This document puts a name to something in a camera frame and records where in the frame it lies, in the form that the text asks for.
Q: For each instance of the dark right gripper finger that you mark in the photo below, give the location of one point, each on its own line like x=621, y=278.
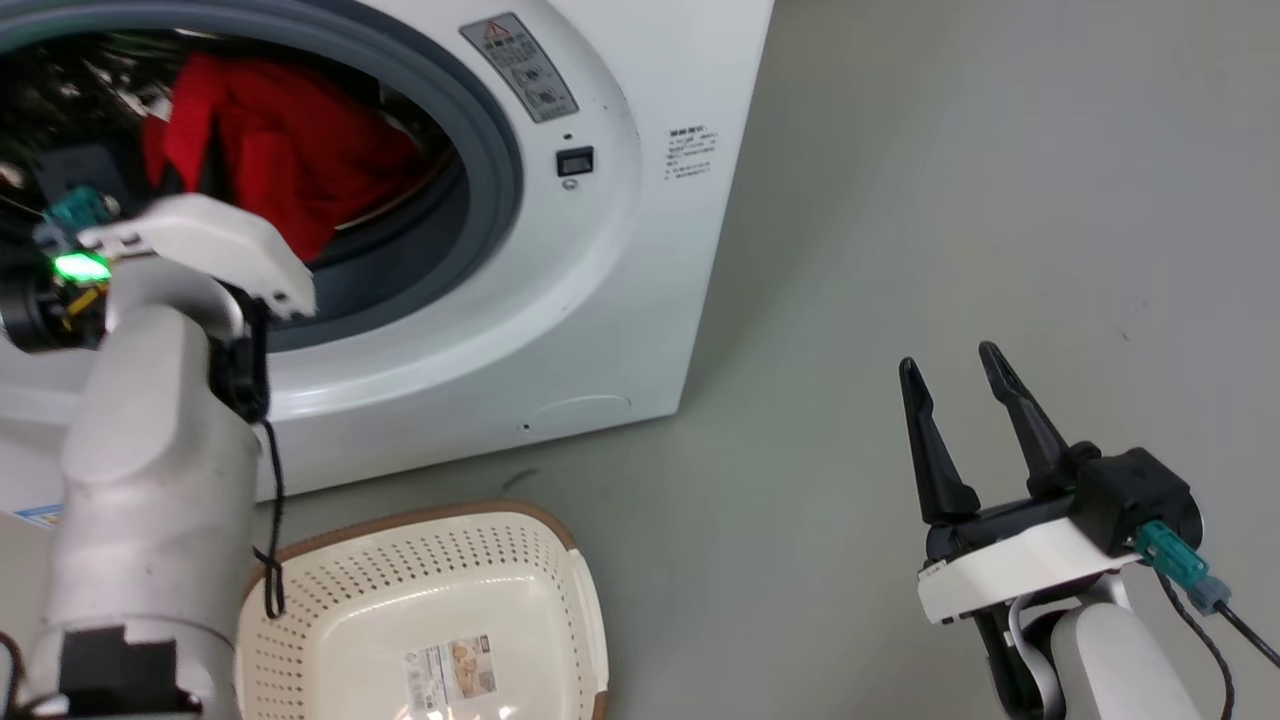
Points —
x=938, y=460
x=1030, y=430

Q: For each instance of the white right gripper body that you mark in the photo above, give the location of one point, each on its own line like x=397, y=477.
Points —
x=1020, y=565

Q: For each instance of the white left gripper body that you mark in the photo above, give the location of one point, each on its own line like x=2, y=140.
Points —
x=210, y=240

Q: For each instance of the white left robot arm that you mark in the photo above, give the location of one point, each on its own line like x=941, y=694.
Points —
x=150, y=480

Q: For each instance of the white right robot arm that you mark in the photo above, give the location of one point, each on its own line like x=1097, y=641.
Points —
x=1110, y=660

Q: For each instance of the white front-load washing machine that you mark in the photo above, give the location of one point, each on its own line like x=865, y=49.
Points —
x=640, y=280

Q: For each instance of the cream perforated laundry basket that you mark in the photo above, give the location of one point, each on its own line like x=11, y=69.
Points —
x=330, y=600

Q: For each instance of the paper basket label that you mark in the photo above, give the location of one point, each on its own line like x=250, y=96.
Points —
x=450, y=673

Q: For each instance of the red garment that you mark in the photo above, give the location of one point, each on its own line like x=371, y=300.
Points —
x=285, y=140

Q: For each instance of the teal left gripper connector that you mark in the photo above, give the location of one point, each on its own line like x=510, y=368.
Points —
x=78, y=207

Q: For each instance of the teal gripper connector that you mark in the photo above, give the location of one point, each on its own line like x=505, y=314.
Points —
x=1172, y=558
x=78, y=207

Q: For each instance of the teal right gripper connector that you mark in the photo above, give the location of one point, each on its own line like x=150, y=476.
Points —
x=1172, y=558

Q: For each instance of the grey rubber door gasket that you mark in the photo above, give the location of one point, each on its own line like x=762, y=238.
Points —
x=492, y=170

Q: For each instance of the small blue sticker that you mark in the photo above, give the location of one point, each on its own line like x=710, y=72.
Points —
x=40, y=515

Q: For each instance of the grey warning sticker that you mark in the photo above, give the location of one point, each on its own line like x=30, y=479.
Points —
x=522, y=68

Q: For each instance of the black door latch slot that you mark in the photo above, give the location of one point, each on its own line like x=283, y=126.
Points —
x=575, y=161

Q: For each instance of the printed text label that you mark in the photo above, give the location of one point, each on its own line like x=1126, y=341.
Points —
x=691, y=152

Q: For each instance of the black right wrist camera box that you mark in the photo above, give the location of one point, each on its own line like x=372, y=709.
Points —
x=1135, y=500

